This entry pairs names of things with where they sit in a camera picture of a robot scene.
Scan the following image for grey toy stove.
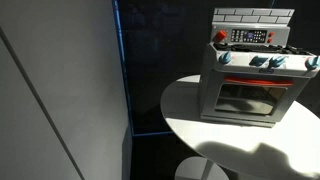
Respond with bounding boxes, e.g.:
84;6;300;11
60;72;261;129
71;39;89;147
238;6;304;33
198;7;320;129

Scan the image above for blue frame strip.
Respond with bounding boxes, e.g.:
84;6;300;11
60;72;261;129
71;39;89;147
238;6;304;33
111;0;175;138

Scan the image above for black stove control panel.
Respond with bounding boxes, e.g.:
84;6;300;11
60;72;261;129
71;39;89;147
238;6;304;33
230;28;268;44

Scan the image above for red oven door handle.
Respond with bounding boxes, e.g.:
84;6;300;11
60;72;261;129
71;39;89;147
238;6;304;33
223;76;295;88

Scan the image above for black stove burner grates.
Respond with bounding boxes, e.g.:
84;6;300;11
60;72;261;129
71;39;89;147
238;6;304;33
214;42;313;56

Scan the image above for blue stove knob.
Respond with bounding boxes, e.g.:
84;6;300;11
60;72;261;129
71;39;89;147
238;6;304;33
269;55;287;69
249;55;270;67
305;55;320;71
218;50;233;66

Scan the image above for red round stove knob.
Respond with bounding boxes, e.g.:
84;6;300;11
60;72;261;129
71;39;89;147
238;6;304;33
213;29;228;44

